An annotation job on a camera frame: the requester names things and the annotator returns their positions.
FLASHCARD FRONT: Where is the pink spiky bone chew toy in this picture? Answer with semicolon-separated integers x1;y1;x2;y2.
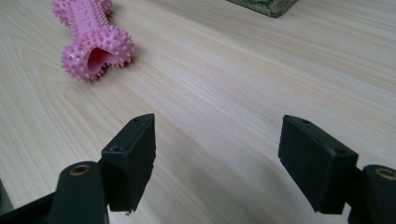
51;0;136;82

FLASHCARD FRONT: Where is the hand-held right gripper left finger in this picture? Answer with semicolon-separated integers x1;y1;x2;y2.
98;113;157;215

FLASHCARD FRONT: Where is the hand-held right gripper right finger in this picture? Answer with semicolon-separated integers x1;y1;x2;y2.
277;114;360;216

